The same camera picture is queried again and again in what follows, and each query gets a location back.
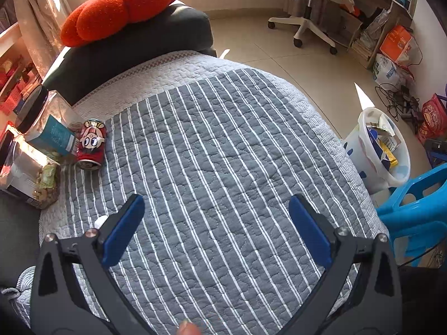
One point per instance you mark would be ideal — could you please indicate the row of orange storage boxes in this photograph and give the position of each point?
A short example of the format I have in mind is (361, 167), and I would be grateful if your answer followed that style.
(14, 90)

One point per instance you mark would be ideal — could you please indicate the stack of books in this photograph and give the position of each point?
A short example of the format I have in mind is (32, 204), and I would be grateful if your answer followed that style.
(363, 45)

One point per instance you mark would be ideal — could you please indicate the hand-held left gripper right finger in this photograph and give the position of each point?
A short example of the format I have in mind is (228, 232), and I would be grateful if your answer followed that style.
(310, 232)

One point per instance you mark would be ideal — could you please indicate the white shelf unit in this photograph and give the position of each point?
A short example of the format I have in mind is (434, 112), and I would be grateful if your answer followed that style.
(10, 35)

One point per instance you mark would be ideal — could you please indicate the person's left hand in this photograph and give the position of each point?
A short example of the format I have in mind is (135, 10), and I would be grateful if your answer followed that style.
(189, 329)

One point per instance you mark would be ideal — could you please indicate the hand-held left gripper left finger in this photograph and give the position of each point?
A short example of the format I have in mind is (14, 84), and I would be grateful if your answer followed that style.
(122, 232)

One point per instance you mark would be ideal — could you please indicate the white plastic bin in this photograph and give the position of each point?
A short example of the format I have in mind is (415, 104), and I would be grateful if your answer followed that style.
(363, 169)

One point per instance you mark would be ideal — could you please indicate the orange pumpkin cushion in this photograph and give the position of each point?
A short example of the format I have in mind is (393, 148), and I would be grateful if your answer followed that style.
(122, 10)

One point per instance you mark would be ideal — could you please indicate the plastic jar with nuts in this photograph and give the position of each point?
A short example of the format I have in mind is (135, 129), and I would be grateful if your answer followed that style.
(31, 179)

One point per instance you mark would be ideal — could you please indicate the plastic jar with teal label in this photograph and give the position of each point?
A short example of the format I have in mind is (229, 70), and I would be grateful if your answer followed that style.
(54, 115)

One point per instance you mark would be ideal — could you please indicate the orange cardboard box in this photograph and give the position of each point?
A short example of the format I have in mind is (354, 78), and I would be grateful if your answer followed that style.
(396, 43)

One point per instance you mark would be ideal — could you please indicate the crumpled white tissue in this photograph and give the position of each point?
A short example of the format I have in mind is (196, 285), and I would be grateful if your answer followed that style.
(101, 221)

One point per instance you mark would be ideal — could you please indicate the red printed bag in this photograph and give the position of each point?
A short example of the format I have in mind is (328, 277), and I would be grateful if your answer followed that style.
(434, 118)

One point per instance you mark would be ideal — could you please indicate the grey striped quilt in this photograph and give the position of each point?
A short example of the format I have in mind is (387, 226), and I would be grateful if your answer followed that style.
(216, 146)

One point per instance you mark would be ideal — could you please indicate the white printed bag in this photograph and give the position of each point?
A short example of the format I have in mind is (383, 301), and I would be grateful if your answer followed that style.
(386, 69)

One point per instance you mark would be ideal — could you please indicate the white office chair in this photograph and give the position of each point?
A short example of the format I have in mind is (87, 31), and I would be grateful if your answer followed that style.
(310, 24)

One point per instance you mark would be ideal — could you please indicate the dark grey sofa cushion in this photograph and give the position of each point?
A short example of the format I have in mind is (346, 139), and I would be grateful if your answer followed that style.
(174, 31)

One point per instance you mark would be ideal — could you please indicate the sheer curtain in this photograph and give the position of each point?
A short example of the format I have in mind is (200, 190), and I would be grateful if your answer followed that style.
(45, 10)

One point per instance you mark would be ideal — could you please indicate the blue plastic stool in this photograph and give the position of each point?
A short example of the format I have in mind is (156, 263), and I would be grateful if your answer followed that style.
(419, 213)

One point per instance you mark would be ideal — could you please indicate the small red cartoon can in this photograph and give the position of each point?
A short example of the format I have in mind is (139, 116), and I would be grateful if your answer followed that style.
(90, 141)

